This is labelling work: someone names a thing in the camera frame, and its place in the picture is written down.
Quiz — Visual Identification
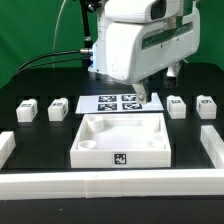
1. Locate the black camera stand pole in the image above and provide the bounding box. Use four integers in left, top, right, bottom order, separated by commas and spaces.
79, 0, 101, 48

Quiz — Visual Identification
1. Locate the white left fence bar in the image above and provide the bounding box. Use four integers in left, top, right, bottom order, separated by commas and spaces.
0, 131, 16, 169

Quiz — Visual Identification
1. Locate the white right fence bar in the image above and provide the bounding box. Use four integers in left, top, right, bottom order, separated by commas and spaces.
200, 125, 224, 169

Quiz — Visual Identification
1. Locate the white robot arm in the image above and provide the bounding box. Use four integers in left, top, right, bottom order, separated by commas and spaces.
89, 0, 200, 104

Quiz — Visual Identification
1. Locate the white square table top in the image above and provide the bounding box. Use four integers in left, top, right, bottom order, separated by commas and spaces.
70, 113, 171, 168

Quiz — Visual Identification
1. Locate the black cable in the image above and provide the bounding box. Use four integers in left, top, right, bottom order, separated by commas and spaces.
13, 49, 94, 76
13, 57, 92, 77

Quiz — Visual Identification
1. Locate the white front fence bar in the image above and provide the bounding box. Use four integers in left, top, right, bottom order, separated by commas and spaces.
0, 169, 224, 200

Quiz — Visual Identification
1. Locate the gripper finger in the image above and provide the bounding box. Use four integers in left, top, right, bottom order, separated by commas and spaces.
133, 80, 150, 103

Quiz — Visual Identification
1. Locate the green backdrop curtain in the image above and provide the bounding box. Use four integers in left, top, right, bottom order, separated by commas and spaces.
0, 0, 224, 88

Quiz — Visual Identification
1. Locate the white sheet with markers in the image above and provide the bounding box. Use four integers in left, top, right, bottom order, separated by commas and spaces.
76, 93, 164, 114

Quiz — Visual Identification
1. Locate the black cable lower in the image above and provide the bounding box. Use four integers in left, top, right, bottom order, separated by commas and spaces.
13, 57, 92, 77

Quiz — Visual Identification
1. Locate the black cable upper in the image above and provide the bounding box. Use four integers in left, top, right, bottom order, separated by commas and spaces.
13, 49, 94, 76

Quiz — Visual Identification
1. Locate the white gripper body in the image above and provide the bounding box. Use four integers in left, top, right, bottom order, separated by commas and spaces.
106, 13, 200, 84

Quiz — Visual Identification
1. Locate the white fence bar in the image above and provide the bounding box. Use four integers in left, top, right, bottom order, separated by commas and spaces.
200, 125, 224, 169
0, 169, 224, 200
0, 131, 16, 169

